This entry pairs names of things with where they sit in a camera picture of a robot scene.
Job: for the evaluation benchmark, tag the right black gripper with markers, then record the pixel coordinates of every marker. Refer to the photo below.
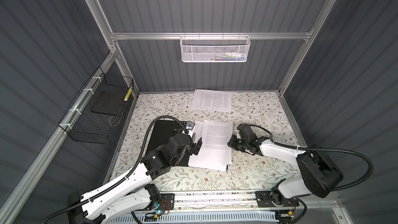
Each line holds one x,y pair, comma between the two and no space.
231,141

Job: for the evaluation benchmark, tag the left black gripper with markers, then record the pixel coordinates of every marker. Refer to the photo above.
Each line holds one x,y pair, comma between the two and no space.
192,145

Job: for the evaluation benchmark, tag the grey folder with black inside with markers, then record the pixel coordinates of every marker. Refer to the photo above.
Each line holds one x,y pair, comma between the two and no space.
162,131

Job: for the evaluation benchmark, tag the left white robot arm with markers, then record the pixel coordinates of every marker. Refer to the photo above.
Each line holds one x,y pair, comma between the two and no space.
132,190

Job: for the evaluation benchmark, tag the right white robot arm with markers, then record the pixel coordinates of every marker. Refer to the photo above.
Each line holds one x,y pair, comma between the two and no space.
319,175

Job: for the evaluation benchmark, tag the floral table mat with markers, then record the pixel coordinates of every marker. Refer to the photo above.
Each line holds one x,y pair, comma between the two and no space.
245,172

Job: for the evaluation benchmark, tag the pens in white basket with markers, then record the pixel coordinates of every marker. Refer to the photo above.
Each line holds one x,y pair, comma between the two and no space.
229,56

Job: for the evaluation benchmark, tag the yellow marker in black basket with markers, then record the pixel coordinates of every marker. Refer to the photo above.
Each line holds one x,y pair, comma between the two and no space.
126,98

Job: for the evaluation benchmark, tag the black pad in basket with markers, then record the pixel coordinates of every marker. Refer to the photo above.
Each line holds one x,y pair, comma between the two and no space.
109,103

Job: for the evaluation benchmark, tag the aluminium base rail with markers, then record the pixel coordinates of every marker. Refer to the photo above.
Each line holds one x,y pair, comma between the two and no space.
223,200

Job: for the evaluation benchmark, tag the white wire basket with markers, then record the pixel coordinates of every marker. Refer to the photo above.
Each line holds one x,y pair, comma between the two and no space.
195,48

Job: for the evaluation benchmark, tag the black wire basket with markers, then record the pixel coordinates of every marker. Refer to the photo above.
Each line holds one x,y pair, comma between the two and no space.
81,125

